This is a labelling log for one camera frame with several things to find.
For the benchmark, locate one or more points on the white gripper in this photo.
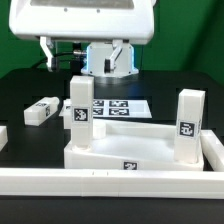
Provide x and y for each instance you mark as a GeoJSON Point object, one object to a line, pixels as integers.
{"type": "Point", "coordinates": [83, 21]}

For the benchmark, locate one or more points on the white desk top tray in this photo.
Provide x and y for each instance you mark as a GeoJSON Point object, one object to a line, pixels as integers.
{"type": "Point", "coordinates": [123, 145]}

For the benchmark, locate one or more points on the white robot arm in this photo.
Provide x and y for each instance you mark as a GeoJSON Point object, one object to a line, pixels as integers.
{"type": "Point", "coordinates": [98, 51]}

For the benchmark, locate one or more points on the white sheet with fiducial markers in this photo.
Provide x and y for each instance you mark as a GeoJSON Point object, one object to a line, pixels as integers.
{"type": "Point", "coordinates": [121, 108]}

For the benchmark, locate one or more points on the white block at left edge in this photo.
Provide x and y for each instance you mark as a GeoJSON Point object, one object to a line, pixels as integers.
{"type": "Point", "coordinates": [3, 137]}

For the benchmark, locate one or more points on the white front barrier rail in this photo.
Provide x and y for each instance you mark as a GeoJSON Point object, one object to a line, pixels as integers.
{"type": "Point", "coordinates": [111, 183]}

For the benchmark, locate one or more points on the white barrier rail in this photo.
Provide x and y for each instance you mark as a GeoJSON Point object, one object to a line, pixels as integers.
{"type": "Point", "coordinates": [213, 150]}
{"type": "Point", "coordinates": [111, 183]}

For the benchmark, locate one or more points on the white right barrier rail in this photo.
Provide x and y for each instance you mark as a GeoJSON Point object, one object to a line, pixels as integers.
{"type": "Point", "coordinates": [213, 150]}

